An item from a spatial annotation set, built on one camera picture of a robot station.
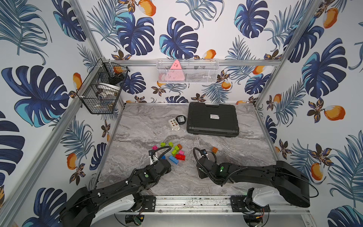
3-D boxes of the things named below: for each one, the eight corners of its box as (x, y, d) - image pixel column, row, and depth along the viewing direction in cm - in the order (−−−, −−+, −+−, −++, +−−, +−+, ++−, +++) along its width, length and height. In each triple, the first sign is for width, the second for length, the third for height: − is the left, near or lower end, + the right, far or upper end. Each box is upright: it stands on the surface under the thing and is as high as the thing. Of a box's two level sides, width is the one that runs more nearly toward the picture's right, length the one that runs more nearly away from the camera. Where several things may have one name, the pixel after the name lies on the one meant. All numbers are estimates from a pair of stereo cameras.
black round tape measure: (179, 125, 110) (179, 123, 108) (175, 118, 114) (175, 116, 112) (187, 122, 112) (187, 120, 110) (183, 116, 116) (183, 113, 114)
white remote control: (172, 129, 106) (172, 127, 104) (168, 121, 110) (168, 120, 108) (179, 126, 107) (179, 124, 106) (175, 119, 112) (175, 117, 110)
